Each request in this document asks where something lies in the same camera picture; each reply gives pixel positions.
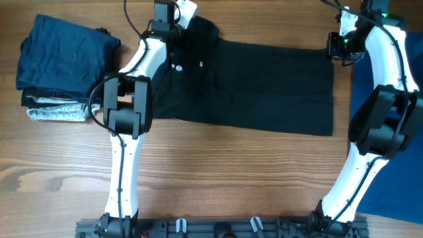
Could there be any folded light grey garment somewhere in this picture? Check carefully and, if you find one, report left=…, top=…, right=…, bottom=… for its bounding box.
left=22, top=96, right=90, bottom=122

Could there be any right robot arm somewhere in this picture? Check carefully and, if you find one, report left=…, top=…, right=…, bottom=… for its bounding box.
left=285, top=9, right=422, bottom=237

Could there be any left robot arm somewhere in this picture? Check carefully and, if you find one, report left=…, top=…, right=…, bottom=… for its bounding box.
left=92, top=20, right=190, bottom=237

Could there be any folded navy blue shirt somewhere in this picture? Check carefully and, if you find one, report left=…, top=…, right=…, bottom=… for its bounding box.
left=16, top=14, right=121, bottom=100

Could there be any black polo shirt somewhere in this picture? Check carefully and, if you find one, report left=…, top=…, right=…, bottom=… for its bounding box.
left=152, top=17, right=334, bottom=136

